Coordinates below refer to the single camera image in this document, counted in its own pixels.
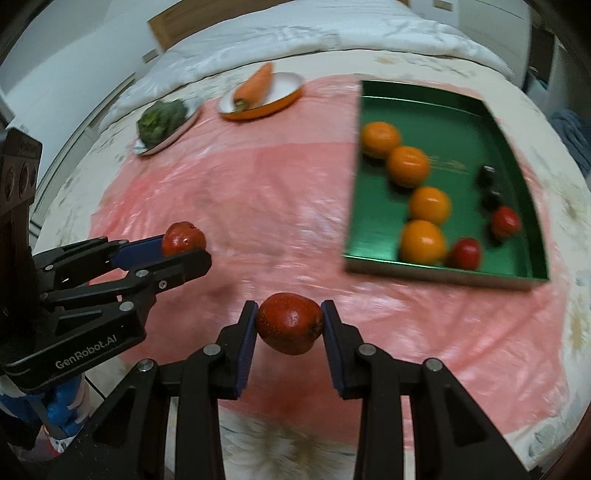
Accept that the pink plastic sheet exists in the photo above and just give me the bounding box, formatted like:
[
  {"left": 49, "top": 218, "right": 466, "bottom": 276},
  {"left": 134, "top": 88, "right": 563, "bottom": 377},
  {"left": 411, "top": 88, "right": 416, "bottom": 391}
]
[{"left": 88, "top": 74, "right": 571, "bottom": 435}]

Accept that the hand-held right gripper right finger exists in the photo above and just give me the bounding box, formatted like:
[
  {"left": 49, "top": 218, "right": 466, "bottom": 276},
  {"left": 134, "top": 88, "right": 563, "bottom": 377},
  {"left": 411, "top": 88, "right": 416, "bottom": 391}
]
[{"left": 321, "top": 299, "right": 532, "bottom": 480}]

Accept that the green tray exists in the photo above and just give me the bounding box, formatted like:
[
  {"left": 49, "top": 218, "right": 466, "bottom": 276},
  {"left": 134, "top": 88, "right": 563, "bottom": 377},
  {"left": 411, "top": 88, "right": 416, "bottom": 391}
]
[{"left": 342, "top": 79, "right": 550, "bottom": 291}]

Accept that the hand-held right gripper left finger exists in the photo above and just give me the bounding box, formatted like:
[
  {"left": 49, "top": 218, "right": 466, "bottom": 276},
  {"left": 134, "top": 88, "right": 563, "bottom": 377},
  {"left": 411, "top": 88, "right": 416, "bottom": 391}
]
[{"left": 53, "top": 300, "right": 259, "bottom": 480}]

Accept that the wooden headboard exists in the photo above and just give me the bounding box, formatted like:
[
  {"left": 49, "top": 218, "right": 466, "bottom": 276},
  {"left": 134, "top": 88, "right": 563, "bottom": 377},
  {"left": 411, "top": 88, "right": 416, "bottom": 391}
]
[{"left": 148, "top": 0, "right": 218, "bottom": 54}]

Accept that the white duvet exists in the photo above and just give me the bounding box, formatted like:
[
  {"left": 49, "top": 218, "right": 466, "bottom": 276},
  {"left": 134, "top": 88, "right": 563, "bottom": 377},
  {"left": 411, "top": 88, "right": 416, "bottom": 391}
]
[{"left": 99, "top": 0, "right": 522, "bottom": 121}]

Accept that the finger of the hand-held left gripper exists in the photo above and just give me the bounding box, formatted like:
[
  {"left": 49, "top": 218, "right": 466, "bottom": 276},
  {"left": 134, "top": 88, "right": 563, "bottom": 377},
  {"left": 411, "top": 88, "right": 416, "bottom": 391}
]
[
  {"left": 34, "top": 234, "right": 167, "bottom": 292},
  {"left": 41, "top": 247, "right": 213, "bottom": 320}
]

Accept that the white open wardrobe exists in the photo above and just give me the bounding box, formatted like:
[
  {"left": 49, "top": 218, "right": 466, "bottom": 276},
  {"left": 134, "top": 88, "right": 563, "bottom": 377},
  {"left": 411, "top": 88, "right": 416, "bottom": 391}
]
[{"left": 455, "top": 0, "right": 591, "bottom": 121}]

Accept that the orange bowl white inside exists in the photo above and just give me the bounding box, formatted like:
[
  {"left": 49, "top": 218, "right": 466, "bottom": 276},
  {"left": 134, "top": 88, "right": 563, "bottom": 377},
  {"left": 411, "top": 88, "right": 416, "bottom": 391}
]
[{"left": 218, "top": 72, "right": 305, "bottom": 122}]

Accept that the white plate dark rim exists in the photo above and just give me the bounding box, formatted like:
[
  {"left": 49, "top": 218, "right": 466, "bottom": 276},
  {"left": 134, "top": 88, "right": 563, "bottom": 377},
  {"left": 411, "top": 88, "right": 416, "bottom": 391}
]
[{"left": 133, "top": 100, "right": 202, "bottom": 157}]

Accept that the red plum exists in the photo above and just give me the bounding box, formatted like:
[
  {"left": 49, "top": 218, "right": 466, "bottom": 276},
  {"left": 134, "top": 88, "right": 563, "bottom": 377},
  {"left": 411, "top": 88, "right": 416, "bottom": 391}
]
[
  {"left": 491, "top": 206, "right": 522, "bottom": 239},
  {"left": 161, "top": 222, "right": 207, "bottom": 258},
  {"left": 449, "top": 237, "right": 483, "bottom": 271},
  {"left": 256, "top": 292, "right": 324, "bottom": 356}
]

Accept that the carrot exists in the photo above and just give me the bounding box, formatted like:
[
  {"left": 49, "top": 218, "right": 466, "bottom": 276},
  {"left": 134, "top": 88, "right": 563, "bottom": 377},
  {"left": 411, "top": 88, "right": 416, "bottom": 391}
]
[{"left": 233, "top": 62, "right": 274, "bottom": 112}]

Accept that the green leafy vegetable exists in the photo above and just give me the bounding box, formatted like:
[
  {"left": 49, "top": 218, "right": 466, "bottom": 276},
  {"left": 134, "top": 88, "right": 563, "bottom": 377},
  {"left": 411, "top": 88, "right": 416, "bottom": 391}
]
[{"left": 137, "top": 99, "right": 188, "bottom": 144}]

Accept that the blue folded blanket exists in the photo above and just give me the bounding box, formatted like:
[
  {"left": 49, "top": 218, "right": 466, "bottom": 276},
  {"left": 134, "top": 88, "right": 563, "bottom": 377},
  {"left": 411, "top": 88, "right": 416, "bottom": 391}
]
[{"left": 549, "top": 108, "right": 591, "bottom": 178}]

